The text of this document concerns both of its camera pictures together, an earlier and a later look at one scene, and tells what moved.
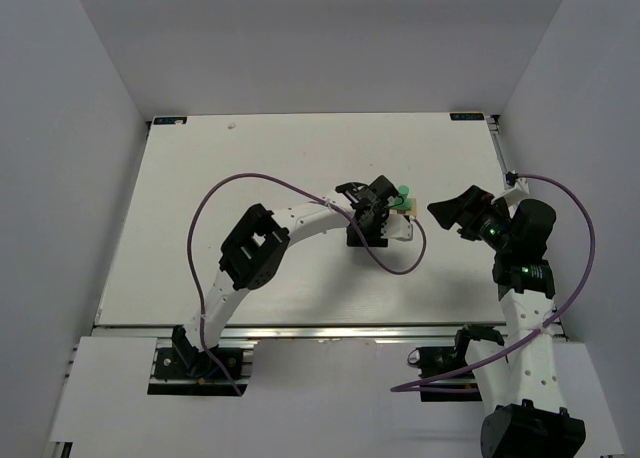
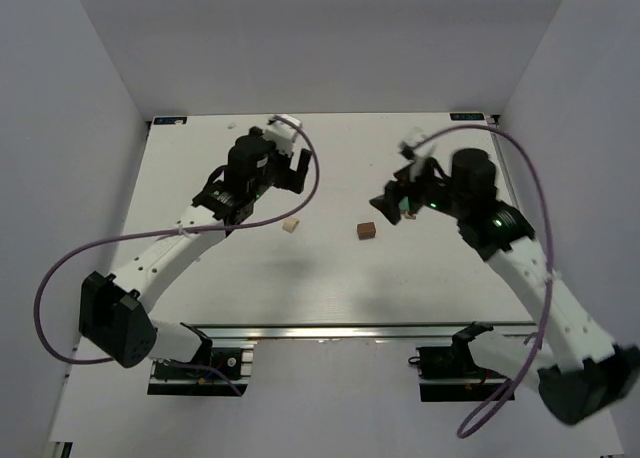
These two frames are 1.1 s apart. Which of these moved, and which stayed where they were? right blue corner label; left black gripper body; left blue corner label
Moved: left black gripper body
Stayed: left blue corner label; right blue corner label
